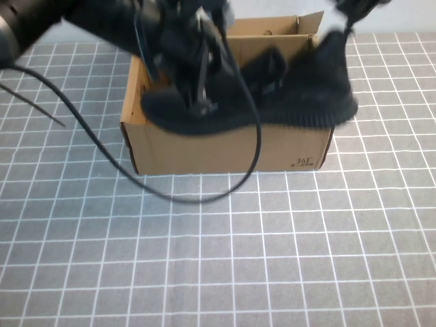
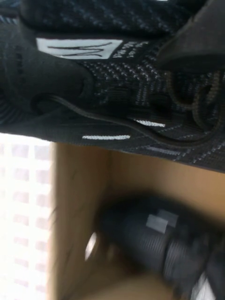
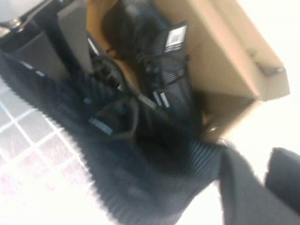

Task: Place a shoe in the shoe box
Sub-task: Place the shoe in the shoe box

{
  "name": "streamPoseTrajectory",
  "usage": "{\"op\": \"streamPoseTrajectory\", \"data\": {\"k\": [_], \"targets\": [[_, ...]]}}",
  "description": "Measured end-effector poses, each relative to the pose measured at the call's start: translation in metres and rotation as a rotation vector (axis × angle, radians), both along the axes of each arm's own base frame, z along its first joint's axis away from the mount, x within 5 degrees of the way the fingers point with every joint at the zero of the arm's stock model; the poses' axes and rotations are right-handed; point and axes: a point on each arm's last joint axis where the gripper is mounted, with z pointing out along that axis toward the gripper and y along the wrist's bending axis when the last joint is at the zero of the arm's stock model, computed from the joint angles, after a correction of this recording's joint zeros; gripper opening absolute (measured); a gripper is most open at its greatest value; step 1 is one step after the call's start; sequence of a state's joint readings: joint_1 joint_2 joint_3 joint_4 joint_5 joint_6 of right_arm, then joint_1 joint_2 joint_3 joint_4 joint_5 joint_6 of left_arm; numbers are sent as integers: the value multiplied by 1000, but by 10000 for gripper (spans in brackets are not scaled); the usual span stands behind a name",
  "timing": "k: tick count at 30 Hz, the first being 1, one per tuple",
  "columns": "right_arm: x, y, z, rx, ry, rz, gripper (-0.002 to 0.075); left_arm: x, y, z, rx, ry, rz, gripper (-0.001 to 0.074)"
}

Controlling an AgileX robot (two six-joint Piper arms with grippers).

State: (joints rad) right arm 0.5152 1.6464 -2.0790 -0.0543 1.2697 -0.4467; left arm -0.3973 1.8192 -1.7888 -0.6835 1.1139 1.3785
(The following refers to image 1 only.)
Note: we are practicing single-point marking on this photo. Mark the black zip tie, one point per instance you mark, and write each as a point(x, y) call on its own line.
point(41, 111)

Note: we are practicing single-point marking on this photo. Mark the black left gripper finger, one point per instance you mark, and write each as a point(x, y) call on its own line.
point(192, 92)
point(210, 88)

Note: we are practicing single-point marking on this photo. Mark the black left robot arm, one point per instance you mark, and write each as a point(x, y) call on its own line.
point(68, 17)

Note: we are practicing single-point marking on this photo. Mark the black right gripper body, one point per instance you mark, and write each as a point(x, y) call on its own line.
point(361, 8)

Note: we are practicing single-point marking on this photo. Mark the brown cardboard shoe box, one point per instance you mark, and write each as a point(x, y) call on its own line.
point(204, 153)

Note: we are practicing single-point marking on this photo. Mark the left wrist camera black silver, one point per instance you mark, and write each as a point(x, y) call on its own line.
point(229, 15)

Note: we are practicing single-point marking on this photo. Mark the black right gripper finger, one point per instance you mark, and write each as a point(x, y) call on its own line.
point(350, 27)

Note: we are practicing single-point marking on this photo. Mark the plain black knit shoe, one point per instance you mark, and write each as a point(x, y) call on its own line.
point(316, 81)

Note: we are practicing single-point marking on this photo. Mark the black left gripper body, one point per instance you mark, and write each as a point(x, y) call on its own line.
point(180, 30)

